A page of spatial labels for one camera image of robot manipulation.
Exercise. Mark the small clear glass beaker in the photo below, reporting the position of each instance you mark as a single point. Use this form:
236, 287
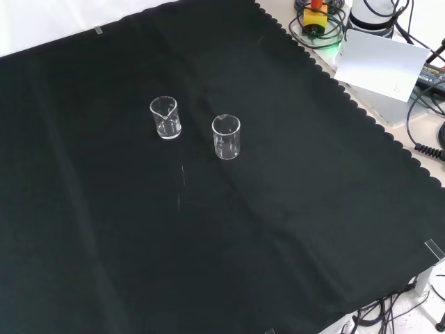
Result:
226, 139
168, 121

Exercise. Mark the black bench cloth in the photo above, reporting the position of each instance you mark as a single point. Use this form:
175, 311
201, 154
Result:
243, 226

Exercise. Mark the clear tape strip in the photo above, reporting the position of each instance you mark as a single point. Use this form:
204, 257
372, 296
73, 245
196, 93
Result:
98, 30
270, 331
434, 248

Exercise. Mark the yellow stop button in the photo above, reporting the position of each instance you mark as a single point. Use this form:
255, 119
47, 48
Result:
314, 19

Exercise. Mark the pale white board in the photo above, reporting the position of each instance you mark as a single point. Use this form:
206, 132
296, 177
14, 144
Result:
379, 64

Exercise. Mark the black power adapter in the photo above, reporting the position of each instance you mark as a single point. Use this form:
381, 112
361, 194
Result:
432, 74

